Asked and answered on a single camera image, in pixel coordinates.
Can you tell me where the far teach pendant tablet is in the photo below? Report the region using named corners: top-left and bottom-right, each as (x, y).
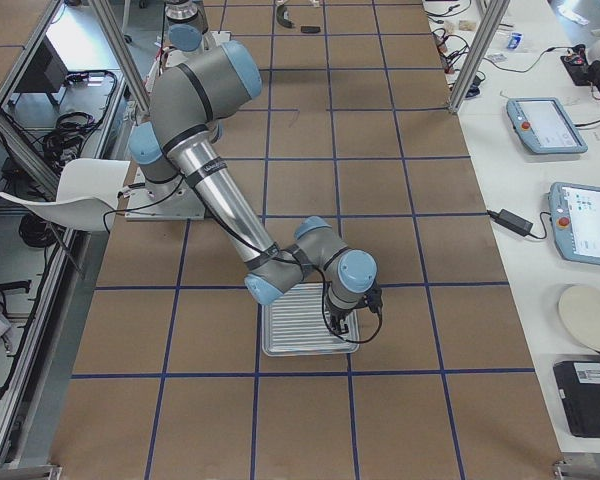
top-left (505, 97), bottom-right (588, 155)

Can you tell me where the white round plate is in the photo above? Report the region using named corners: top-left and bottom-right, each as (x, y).
top-left (558, 285), bottom-right (600, 353)

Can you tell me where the olive curved brake shoe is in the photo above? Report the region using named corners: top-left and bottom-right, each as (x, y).
top-left (276, 4), bottom-right (295, 29)

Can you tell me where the white chair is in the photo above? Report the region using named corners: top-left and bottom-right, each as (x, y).
top-left (0, 158), bottom-right (130, 232)

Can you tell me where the black power adapter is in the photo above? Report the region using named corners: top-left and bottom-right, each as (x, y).
top-left (487, 209), bottom-right (533, 237)

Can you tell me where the near teach pendant tablet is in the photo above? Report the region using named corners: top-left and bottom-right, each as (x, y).
top-left (548, 182), bottom-right (600, 265)

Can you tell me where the teach pendant tablet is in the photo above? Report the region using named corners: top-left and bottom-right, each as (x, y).
top-left (548, 182), bottom-right (600, 265)
top-left (505, 97), bottom-right (588, 155)

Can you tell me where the aluminium frame post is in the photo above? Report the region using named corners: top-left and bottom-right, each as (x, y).
top-left (448, 0), bottom-right (509, 114)

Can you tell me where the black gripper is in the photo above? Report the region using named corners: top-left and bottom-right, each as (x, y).
top-left (325, 294), bottom-right (359, 335)

